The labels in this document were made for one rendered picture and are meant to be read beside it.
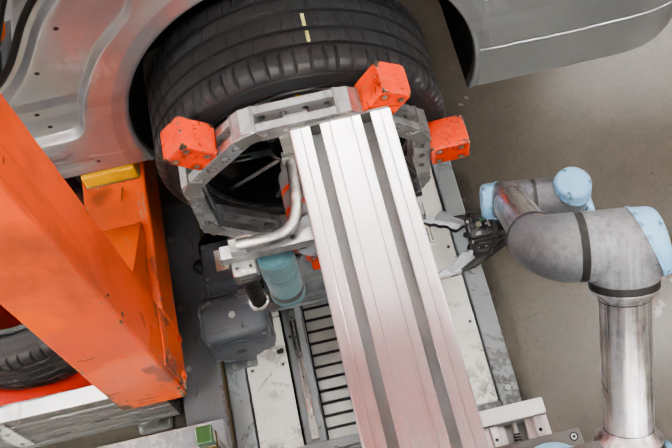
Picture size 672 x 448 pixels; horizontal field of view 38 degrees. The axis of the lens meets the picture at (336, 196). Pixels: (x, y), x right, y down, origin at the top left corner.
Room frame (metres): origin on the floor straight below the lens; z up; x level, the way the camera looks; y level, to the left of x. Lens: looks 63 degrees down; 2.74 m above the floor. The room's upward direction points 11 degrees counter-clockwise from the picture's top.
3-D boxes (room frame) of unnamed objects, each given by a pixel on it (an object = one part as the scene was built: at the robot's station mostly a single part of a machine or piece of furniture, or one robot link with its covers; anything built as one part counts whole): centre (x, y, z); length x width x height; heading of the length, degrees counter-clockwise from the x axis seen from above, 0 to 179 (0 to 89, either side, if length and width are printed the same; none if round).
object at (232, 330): (1.05, 0.33, 0.26); 0.42 x 0.18 x 0.35; 2
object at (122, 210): (1.10, 0.53, 0.69); 0.52 x 0.17 x 0.35; 2
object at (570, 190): (0.82, -0.45, 0.95); 0.11 x 0.08 x 0.11; 83
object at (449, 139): (1.05, -0.27, 0.85); 0.09 x 0.08 x 0.07; 92
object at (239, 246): (0.91, 0.14, 1.03); 0.19 x 0.18 x 0.11; 2
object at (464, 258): (0.75, -0.22, 0.85); 0.09 x 0.03 x 0.06; 123
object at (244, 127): (1.03, 0.05, 0.85); 0.54 x 0.07 x 0.54; 92
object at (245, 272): (0.82, 0.21, 0.93); 0.09 x 0.05 x 0.05; 2
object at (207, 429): (0.55, 0.39, 0.64); 0.04 x 0.04 x 0.04; 2
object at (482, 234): (0.81, -0.31, 0.86); 0.12 x 0.08 x 0.09; 92
